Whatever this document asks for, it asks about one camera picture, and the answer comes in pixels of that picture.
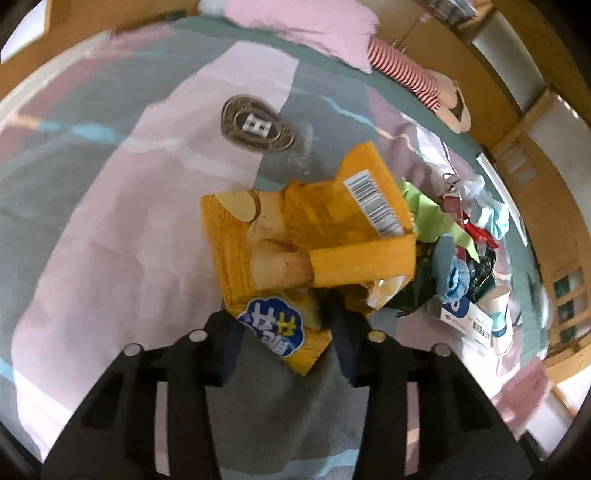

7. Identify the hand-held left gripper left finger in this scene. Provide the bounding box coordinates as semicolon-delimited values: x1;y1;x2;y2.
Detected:
41;311;245;480

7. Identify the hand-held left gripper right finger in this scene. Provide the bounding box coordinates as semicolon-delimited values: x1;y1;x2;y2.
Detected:
323;295;536;480

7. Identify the white medicine box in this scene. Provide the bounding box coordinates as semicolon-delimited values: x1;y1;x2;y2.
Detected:
438;295;492;347

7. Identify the yellow chip bag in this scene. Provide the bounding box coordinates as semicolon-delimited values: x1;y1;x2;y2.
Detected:
199;141;419;377

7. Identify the dark green snack bag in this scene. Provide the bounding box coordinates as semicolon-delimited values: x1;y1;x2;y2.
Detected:
383;240;497;319

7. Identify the crumpled blue face mask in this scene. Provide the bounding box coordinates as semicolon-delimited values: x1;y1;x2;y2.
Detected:
431;235;472;301

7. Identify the white teal small box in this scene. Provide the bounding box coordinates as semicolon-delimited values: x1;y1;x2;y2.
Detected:
478;286;513;356

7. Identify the light green paper wrapper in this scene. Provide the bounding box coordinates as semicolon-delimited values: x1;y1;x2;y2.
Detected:
399;180;481;259

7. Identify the red snack wrapper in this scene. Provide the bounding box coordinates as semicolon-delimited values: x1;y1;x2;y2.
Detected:
457;222;502;252

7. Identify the red cigarette box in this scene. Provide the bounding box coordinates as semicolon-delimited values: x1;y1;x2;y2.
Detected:
441;194;467;222

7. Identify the patchwork bed sheet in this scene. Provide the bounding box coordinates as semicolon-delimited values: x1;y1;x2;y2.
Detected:
0;16;555;480

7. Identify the light blue face mask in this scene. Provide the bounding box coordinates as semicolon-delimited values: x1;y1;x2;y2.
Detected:
475;198;511;241

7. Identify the wooden glass-pane door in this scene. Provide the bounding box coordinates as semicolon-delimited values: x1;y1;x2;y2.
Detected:
489;88;591;416

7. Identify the striped plush toy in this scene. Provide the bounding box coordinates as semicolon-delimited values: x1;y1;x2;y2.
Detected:
367;34;474;134

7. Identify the wooden wardrobe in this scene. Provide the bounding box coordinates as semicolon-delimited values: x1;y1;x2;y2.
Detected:
379;0;522;148

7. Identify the pink pillow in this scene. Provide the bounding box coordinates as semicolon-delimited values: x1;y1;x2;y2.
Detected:
198;0;379;75

